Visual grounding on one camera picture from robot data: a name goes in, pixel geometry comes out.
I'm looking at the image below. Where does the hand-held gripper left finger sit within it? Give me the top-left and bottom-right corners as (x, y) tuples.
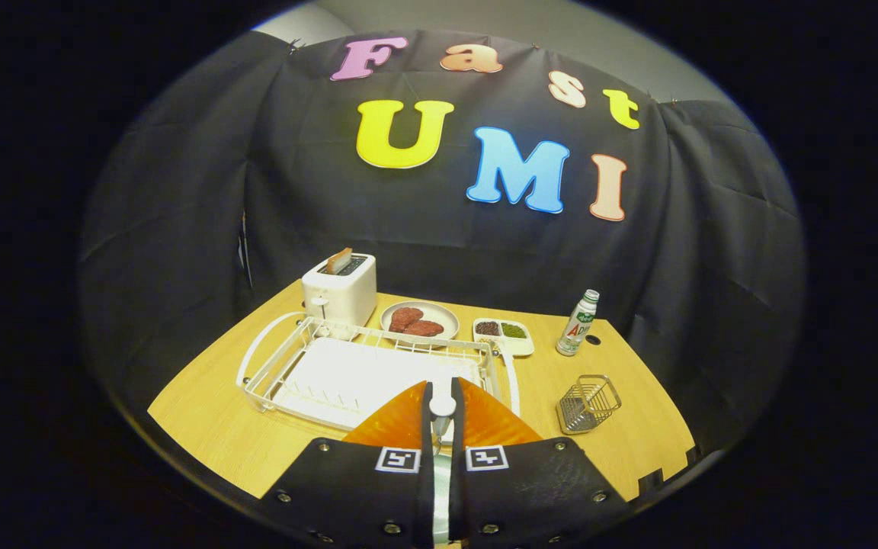
(260, 378), (437, 549)

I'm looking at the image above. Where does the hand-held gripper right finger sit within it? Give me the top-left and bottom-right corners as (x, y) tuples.
(449, 377), (630, 549)

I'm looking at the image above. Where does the spoon with checkered handle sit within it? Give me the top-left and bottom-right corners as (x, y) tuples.
(428, 389), (457, 546)

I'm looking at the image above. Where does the white wire dish rack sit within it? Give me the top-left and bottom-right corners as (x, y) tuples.
(236, 311), (521, 432)

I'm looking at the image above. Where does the metal wire basket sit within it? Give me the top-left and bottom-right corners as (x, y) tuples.
(556, 374), (623, 435)

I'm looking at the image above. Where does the grey round plate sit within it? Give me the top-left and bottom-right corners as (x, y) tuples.
(380, 300), (460, 348)

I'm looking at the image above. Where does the white drip tray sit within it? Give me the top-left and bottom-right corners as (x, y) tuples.
(271, 337), (485, 429)

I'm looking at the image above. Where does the white divided tray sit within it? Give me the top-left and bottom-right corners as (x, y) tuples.
(473, 317), (535, 358)

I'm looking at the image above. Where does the white green drink bottle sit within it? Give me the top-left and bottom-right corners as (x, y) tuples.
(556, 289), (601, 357)

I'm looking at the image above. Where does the white toaster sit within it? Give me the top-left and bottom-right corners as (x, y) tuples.
(301, 253), (377, 329)

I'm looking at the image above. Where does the black backdrop cloth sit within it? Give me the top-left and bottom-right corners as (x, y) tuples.
(77, 29), (806, 458)

